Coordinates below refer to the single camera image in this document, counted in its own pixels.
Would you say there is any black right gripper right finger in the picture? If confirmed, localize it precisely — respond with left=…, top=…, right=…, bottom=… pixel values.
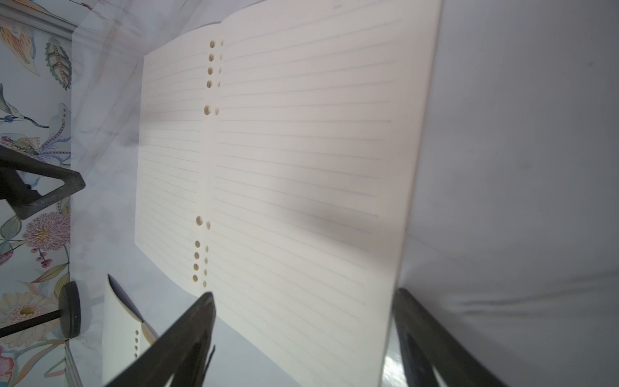
left=392, top=288, right=504, bottom=386

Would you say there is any purple cover lined notebook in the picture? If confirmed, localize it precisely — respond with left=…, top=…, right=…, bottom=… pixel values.
left=102, top=274, right=159, bottom=385

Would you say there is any yellow cover lined notebook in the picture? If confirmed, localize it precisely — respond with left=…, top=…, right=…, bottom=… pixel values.
left=135, top=1, right=442, bottom=386

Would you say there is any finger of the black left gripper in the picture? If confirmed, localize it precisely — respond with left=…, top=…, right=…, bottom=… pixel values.
left=1, top=146, right=85, bottom=220

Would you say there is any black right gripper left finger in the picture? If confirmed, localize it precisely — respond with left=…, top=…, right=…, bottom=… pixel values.
left=103, top=293, right=216, bottom=386

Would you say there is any black microphone stand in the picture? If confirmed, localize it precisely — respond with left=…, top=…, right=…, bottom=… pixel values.
left=1, top=282, right=82, bottom=340

